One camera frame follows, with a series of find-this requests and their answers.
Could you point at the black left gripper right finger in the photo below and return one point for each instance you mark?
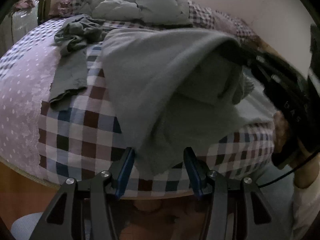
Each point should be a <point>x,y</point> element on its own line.
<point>235,209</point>

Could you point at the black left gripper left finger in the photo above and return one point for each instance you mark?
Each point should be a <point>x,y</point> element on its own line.
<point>93,199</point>

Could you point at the light blue fleece garment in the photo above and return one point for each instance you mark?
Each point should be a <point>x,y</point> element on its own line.
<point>178,88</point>

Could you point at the white long sleeve forearm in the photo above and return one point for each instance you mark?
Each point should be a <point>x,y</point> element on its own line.
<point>305,198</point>

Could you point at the person's right hand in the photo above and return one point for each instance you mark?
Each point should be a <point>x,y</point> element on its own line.
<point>280,130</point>

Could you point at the plaid checkered bed sheet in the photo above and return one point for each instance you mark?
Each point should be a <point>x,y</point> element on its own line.
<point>85,137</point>

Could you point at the pale green puffer jacket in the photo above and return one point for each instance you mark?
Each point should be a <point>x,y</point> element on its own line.
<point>155,12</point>

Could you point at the dark grey crumpled garment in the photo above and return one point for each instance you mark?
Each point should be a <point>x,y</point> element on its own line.
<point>72,40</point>

